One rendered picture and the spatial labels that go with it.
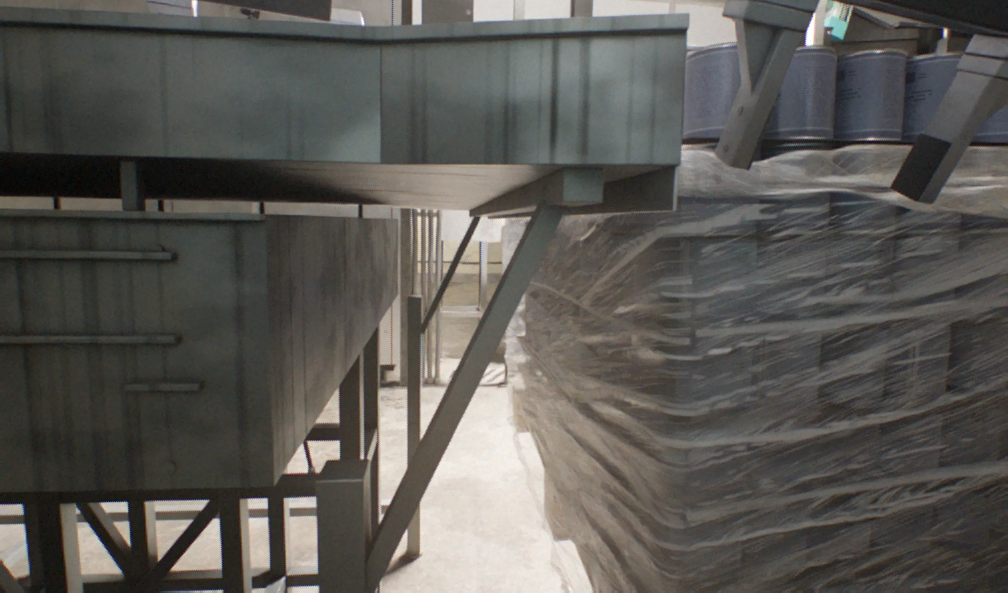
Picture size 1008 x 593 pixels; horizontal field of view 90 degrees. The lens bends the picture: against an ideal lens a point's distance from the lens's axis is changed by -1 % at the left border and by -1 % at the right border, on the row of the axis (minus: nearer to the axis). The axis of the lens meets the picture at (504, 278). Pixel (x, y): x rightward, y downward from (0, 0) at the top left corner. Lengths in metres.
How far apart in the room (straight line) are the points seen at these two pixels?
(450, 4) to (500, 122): 2.70
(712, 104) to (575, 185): 0.16
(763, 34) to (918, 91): 0.29
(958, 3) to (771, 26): 0.09
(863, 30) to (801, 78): 4.78
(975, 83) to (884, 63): 0.15
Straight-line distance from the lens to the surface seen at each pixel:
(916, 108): 0.61
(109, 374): 0.50
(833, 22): 4.93
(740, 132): 0.35
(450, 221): 3.40
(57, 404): 0.53
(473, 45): 0.39
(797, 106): 0.52
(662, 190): 0.38
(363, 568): 0.52
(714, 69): 0.49
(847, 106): 0.57
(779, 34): 0.35
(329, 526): 0.50
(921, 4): 0.37
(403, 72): 0.40
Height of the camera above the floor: 1.03
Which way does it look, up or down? 6 degrees down
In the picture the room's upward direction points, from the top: 1 degrees clockwise
